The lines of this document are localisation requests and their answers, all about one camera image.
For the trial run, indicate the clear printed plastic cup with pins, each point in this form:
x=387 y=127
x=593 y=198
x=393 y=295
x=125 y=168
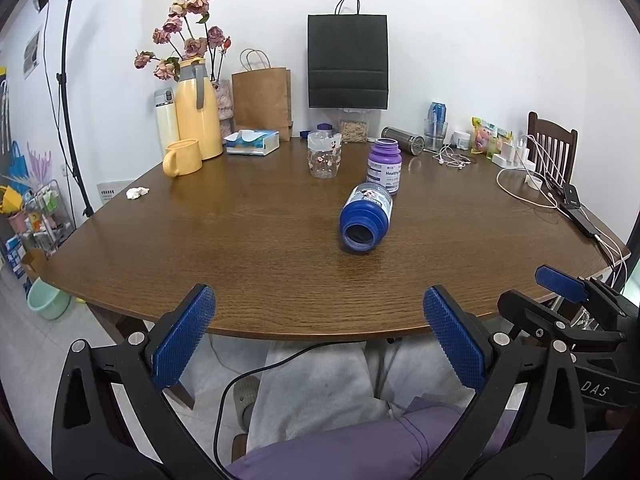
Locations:
x=324 y=156

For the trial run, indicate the grey slipper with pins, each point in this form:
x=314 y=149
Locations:
x=246 y=400

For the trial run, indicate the brown paper bag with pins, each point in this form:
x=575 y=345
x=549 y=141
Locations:
x=261 y=100

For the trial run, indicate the clear drinking glass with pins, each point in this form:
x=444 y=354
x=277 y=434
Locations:
x=436 y=135

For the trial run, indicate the white thermos bottle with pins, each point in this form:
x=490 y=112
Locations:
x=166 y=127

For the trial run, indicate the blue bottle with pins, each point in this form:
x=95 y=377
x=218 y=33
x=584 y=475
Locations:
x=371 y=210

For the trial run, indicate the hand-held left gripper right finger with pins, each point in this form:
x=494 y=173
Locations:
x=456 y=341

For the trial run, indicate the clear cereal container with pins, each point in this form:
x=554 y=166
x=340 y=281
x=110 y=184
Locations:
x=354 y=127

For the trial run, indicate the purple supplement bottle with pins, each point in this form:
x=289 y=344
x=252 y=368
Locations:
x=384 y=167

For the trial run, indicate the person's purple top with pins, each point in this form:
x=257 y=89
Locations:
x=350 y=452

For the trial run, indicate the green plastic basin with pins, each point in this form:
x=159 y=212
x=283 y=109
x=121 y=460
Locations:
x=47 y=302

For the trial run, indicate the pink flower vase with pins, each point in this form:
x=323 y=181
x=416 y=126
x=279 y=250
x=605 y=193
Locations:
x=224 y=102

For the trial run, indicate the purple bottle cap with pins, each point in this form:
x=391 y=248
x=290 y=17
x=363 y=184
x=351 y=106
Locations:
x=325 y=127

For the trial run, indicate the blue tissue box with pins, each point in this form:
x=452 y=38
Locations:
x=252 y=143

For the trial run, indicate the steel tumbler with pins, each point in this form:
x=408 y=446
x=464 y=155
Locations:
x=402 y=139

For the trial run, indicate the yellow thermos jug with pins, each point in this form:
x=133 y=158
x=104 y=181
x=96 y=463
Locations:
x=197 y=115

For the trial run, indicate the white charging station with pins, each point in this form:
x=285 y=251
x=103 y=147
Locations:
x=510 y=156

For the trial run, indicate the white wall vent plate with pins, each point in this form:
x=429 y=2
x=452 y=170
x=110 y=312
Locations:
x=113 y=191

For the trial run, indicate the black paper bag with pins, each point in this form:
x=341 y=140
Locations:
x=347 y=60

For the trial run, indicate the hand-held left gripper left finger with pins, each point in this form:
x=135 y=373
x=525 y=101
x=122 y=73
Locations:
x=184 y=336

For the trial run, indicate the small white jar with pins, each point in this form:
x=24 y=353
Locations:
x=461 y=140

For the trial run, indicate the colourful snack packet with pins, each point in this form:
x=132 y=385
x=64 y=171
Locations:
x=484 y=136

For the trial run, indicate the dried pink flower bouquet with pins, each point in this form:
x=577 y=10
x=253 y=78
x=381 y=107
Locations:
x=192 y=45

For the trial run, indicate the dark wooden chair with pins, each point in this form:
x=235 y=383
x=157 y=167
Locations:
x=555 y=140

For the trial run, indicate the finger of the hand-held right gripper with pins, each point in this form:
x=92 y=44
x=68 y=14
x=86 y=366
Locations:
x=561 y=283
x=530 y=312

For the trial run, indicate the white earphones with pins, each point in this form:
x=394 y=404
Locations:
x=452 y=159

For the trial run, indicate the blue tote bag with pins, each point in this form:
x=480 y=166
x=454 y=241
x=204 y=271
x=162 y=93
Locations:
x=17 y=162

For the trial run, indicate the black light stand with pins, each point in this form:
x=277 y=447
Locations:
x=67 y=85

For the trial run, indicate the person's grey trouser legs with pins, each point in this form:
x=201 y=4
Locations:
x=310 y=390

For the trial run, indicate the blue drink can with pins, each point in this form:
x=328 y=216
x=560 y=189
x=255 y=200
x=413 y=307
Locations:
x=438 y=111

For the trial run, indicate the crumpled white tissue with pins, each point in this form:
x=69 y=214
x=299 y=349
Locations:
x=136 y=193

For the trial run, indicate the yellow mug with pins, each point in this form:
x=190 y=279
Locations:
x=184 y=158

